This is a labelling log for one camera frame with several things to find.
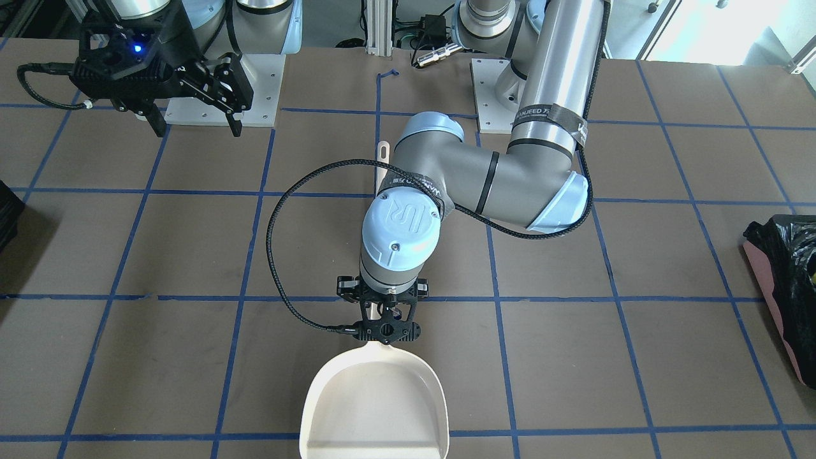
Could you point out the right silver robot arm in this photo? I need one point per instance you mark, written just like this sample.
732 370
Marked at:
241 27

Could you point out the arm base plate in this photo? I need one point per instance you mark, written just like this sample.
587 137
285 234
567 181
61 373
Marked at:
202 92

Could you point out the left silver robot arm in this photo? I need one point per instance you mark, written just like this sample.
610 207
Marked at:
538 188

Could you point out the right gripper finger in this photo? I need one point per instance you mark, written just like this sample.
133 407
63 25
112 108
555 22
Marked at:
156 120
234 120

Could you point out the pink bin with black bag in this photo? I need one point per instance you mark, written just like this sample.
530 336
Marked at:
781 255

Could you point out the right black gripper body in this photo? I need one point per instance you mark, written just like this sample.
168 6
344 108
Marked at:
167 56

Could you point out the black bin at edge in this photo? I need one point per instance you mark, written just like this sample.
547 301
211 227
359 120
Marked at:
11 209

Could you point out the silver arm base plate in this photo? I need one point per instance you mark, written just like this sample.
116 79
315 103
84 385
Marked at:
510 95

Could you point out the black power adapter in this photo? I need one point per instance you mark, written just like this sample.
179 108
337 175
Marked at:
433 30

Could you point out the aluminium frame post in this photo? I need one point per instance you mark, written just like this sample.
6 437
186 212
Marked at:
379 28

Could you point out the white plastic dustpan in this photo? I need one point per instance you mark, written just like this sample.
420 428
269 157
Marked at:
375 401

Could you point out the silver cylindrical connector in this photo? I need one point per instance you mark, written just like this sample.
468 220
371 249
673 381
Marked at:
436 55

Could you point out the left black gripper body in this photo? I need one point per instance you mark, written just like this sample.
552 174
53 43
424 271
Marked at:
346 287

